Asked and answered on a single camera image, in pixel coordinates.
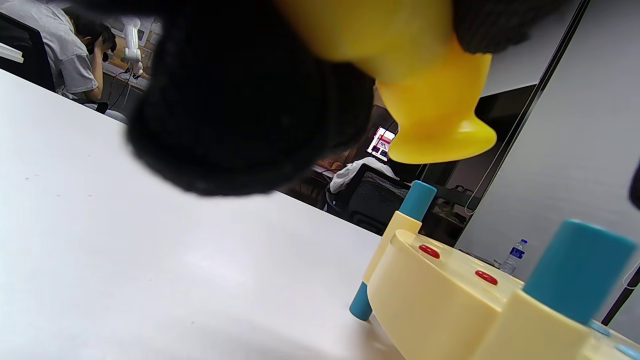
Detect person's left hand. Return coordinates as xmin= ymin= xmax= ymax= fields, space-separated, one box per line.
xmin=75 ymin=0 xmax=566 ymax=197

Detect person's right hand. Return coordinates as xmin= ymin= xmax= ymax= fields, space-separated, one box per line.
xmin=629 ymin=161 xmax=640 ymax=210

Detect yellow toy hammer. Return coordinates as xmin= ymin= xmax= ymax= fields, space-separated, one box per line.
xmin=274 ymin=0 xmax=499 ymax=165

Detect yellow round tap bench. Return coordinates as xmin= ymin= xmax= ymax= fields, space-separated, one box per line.
xmin=349 ymin=181 xmax=640 ymax=360

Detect kitchen scene backdrop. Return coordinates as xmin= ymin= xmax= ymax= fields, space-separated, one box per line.
xmin=102 ymin=17 xmax=165 ymax=92

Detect clear water bottle blue label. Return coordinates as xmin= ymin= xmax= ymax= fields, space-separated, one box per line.
xmin=501 ymin=238 xmax=529 ymax=276

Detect lit display screen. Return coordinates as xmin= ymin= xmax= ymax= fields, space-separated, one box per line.
xmin=367 ymin=127 xmax=397 ymax=162

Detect black office chair chrome base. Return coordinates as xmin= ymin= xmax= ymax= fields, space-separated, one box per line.
xmin=325 ymin=170 xmax=412 ymax=236

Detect dark side table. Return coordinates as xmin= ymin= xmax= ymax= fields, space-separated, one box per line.
xmin=457 ymin=248 xmax=506 ymax=268

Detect black shelf unit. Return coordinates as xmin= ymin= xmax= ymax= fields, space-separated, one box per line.
xmin=420 ymin=165 xmax=483 ymax=247

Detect black chair with castors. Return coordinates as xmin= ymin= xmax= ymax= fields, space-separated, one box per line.
xmin=0 ymin=12 xmax=57 ymax=93

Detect white neighbouring desk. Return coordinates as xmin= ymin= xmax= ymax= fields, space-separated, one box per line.
xmin=0 ymin=42 xmax=25 ymax=65

